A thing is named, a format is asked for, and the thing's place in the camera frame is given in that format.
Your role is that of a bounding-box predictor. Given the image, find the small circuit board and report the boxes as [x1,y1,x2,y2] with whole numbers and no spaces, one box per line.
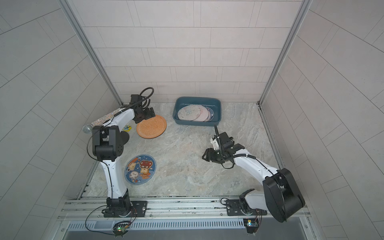
[243,218,260,234]
[112,221,132,237]

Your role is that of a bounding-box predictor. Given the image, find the white blue butterfly coaster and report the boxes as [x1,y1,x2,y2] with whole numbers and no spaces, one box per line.
[177,105,201,121]

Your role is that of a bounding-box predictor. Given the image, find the pink unicorn coaster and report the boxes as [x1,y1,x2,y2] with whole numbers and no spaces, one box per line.
[196,106,211,122]

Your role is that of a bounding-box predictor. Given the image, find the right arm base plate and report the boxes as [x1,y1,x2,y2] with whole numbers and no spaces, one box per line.
[220,198,268,216]

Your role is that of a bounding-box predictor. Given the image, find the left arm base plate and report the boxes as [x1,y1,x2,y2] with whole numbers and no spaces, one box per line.
[102,201,148,218]

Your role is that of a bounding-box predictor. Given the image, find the teal plastic storage box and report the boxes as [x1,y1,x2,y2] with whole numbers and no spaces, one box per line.
[173,97,222,127]

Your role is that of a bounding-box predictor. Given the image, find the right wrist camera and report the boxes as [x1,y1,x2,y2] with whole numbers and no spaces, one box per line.
[210,138,220,151]

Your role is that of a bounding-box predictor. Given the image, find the yellow wooden toy block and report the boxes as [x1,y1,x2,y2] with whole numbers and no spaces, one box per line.
[123,125,132,132]

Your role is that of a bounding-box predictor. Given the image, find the blue cartoon characters coaster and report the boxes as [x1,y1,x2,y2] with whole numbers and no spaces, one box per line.
[125,155,157,185]

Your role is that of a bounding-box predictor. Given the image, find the glitter microphone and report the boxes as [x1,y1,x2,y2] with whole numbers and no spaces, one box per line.
[82,108,122,134]

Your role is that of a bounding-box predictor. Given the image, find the left small circuit board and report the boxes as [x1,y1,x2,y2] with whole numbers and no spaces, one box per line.
[112,221,132,237]

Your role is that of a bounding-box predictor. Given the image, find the orange round coaster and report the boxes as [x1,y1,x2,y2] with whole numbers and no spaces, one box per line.
[136,115,167,139]

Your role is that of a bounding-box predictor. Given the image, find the right small circuit board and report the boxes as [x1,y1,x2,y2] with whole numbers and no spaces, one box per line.
[243,218,260,234]

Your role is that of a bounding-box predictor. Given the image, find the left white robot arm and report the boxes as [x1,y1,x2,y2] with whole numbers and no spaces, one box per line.
[90,94,156,218]

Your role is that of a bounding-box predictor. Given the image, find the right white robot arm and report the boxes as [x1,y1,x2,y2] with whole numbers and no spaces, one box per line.
[202,132,306,223]

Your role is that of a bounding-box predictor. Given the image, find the aluminium frame rail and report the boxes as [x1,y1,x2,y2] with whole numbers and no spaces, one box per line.
[48,196,320,240]

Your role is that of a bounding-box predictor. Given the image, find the blue bears picnic coaster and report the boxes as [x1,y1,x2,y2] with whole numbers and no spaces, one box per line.
[206,107,215,122]

